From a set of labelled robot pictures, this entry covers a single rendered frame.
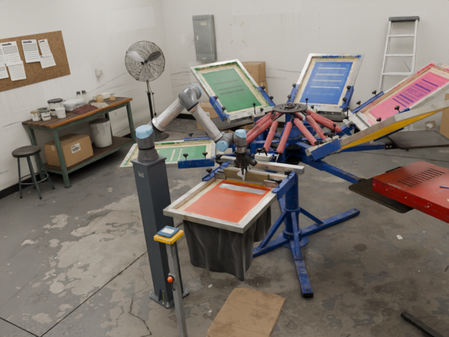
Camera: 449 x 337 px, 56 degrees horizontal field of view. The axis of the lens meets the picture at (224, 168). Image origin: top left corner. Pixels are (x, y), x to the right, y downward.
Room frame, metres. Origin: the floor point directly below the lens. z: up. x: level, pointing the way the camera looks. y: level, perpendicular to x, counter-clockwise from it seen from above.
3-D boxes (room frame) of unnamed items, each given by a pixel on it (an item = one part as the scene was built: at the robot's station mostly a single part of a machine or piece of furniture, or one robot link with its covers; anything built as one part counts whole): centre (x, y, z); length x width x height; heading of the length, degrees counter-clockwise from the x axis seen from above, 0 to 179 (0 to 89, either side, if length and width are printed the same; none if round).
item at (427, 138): (3.50, -1.27, 0.91); 1.34 x 0.40 x 0.08; 88
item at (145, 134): (2.85, 0.53, 1.37); 0.13 x 0.12 x 0.14; 166
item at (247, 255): (2.47, -0.18, 0.74); 0.46 x 0.04 x 0.42; 148
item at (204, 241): (2.38, 0.12, 0.74); 0.45 x 0.03 x 0.43; 58
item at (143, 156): (2.85, 0.53, 1.25); 0.15 x 0.15 x 0.10
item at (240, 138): (2.82, -0.13, 1.31); 0.09 x 0.08 x 0.11; 76
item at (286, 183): (2.68, -0.40, 0.98); 0.30 x 0.05 x 0.07; 148
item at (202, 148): (3.55, 0.31, 1.05); 1.08 x 0.61 x 0.23; 88
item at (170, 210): (2.63, -0.04, 0.97); 0.79 x 0.58 x 0.04; 148
